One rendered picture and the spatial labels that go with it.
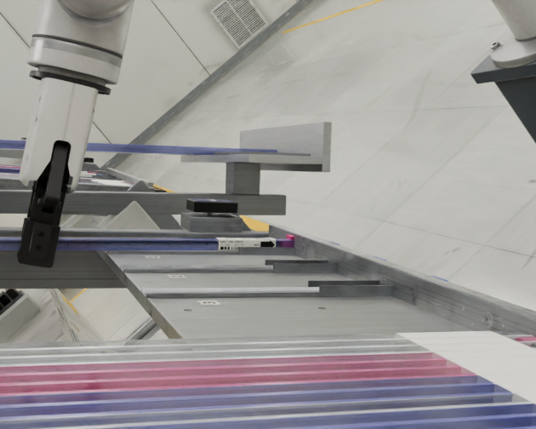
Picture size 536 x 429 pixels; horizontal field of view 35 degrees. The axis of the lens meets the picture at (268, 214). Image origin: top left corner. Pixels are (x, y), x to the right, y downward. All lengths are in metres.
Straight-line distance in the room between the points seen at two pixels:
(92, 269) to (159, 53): 7.61
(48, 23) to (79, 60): 0.04
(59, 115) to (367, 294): 0.31
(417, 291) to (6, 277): 0.45
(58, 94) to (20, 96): 7.54
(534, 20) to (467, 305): 0.50
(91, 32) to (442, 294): 0.39
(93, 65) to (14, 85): 7.54
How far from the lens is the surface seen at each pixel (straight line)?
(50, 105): 0.77
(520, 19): 1.00
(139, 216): 1.16
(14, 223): 5.24
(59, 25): 0.78
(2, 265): 0.90
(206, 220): 0.92
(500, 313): 0.53
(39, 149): 0.76
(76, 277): 0.91
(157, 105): 8.45
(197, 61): 8.55
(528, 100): 1.05
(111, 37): 0.79
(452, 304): 0.58
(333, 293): 0.64
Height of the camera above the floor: 1.00
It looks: 16 degrees down
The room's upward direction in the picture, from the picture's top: 39 degrees counter-clockwise
